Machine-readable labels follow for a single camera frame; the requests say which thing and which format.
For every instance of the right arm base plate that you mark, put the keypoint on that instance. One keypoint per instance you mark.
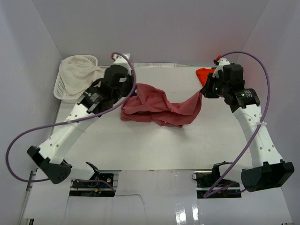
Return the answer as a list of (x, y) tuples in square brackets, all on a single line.
[(205, 179)]

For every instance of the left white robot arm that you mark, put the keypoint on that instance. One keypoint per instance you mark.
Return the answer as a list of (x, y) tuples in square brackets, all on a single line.
[(101, 96)]

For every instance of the paper sheet at back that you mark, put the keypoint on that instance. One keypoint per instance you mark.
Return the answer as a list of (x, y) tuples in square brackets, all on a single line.
[(155, 65)]

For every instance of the cream white t shirt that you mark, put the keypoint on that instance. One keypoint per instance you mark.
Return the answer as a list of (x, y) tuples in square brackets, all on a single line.
[(78, 73)]

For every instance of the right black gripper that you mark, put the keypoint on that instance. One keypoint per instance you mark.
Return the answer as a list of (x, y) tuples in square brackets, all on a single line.
[(206, 90)]

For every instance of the folded orange t shirt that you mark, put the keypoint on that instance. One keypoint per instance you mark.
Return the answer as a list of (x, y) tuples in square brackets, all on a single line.
[(202, 74)]

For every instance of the white plastic basket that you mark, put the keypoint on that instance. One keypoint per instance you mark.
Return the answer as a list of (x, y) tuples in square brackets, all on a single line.
[(60, 91)]

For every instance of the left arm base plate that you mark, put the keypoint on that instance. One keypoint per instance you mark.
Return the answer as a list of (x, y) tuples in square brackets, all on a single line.
[(101, 184)]

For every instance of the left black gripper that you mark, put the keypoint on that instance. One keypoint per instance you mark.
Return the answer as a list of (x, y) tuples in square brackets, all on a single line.
[(131, 80)]

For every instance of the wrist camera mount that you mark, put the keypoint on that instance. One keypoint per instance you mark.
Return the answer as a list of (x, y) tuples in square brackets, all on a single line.
[(219, 62), (120, 61)]

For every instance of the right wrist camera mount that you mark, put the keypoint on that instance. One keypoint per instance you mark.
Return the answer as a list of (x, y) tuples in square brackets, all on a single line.
[(219, 62)]

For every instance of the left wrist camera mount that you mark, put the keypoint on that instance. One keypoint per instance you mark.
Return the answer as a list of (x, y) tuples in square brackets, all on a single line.
[(120, 61)]

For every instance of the pink t shirt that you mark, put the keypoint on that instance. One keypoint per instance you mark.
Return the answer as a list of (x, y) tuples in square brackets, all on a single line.
[(151, 105)]

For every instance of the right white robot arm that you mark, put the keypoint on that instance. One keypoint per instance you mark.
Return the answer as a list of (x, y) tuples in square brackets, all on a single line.
[(269, 170)]

